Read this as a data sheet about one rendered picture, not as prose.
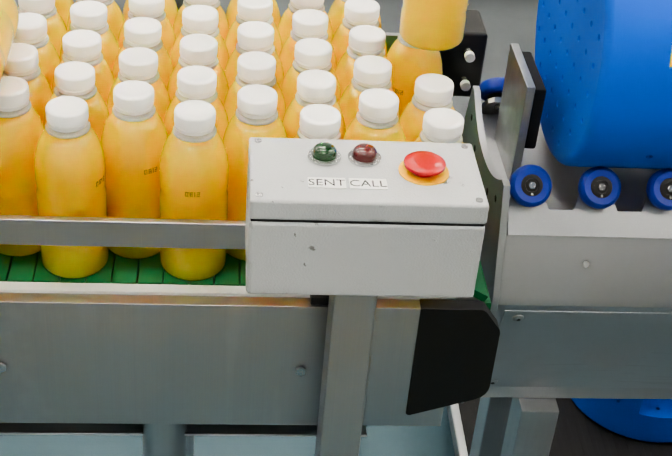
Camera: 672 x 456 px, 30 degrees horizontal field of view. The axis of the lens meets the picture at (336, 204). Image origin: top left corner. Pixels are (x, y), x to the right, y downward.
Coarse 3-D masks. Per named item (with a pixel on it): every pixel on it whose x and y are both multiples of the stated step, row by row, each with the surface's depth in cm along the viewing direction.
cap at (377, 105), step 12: (360, 96) 122; (372, 96) 122; (384, 96) 122; (396, 96) 122; (360, 108) 122; (372, 108) 120; (384, 108) 120; (396, 108) 121; (372, 120) 121; (384, 120) 121
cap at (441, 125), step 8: (432, 112) 120; (440, 112) 120; (448, 112) 120; (456, 112) 120; (424, 120) 119; (432, 120) 119; (440, 120) 119; (448, 120) 119; (456, 120) 119; (424, 128) 119; (432, 128) 118; (440, 128) 118; (448, 128) 118; (456, 128) 118; (432, 136) 119; (440, 136) 119; (448, 136) 119; (456, 136) 119
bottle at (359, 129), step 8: (352, 120) 124; (360, 120) 122; (392, 120) 122; (352, 128) 123; (360, 128) 122; (368, 128) 122; (376, 128) 121; (384, 128) 121; (392, 128) 122; (400, 128) 123; (344, 136) 124; (352, 136) 123; (360, 136) 122; (368, 136) 122; (376, 136) 122; (384, 136) 122; (392, 136) 122; (400, 136) 123
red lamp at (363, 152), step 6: (360, 144) 109; (366, 144) 109; (354, 150) 108; (360, 150) 108; (366, 150) 108; (372, 150) 108; (354, 156) 108; (360, 156) 108; (366, 156) 108; (372, 156) 108; (366, 162) 108
